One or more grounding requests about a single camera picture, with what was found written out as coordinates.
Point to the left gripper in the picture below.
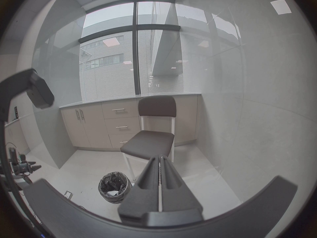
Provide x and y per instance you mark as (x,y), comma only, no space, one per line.
(21,168)

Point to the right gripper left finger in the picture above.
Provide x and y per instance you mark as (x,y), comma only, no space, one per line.
(138,202)

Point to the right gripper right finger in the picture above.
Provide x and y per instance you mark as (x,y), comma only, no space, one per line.
(183,202)

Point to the black plastic bag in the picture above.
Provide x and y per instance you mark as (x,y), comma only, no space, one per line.
(104,185)

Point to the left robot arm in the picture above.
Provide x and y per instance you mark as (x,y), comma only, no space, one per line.
(26,178)

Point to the beige cabinet with drawers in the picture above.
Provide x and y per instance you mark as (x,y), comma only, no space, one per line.
(74,125)

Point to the grey chair with white legs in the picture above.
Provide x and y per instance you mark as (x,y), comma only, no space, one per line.
(148,142)

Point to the window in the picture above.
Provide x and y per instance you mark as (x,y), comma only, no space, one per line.
(135,58)

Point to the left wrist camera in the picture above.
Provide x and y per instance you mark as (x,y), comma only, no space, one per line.
(14,156)

